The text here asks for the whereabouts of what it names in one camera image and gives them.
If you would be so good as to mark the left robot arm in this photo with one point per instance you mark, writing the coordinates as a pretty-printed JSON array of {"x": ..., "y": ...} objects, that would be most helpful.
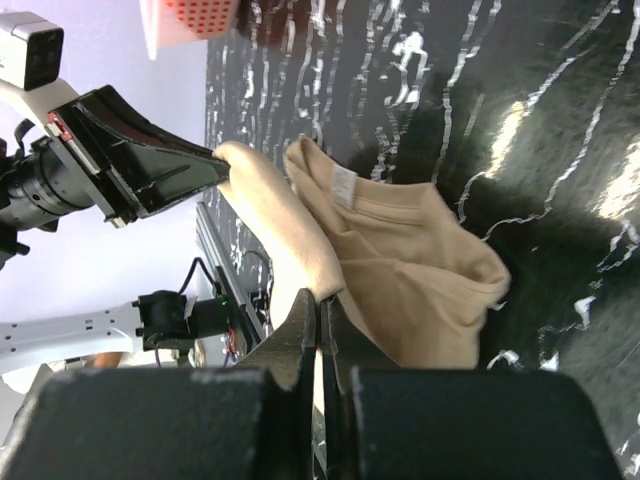
[{"x": 97, "y": 150}]

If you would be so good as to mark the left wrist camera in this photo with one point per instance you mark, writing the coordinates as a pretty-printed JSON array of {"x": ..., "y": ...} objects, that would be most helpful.
[{"x": 31, "y": 53}]

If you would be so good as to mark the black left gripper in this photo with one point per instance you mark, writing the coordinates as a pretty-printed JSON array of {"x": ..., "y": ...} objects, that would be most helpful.
[{"x": 154, "y": 169}]

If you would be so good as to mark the white plastic laundry basket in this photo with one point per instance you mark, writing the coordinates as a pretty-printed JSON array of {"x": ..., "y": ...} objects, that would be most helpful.
[{"x": 169, "y": 23}]

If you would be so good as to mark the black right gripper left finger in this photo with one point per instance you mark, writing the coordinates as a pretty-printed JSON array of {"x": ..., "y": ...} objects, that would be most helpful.
[{"x": 251, "y": 421}]

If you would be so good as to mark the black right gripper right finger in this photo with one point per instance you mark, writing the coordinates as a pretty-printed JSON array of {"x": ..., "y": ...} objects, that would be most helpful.
[{"x": 394, "y": 423}]

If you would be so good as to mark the beige t shirt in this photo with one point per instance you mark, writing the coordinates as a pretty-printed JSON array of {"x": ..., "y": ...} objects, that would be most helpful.
[{"x": 409, "y": 276}]

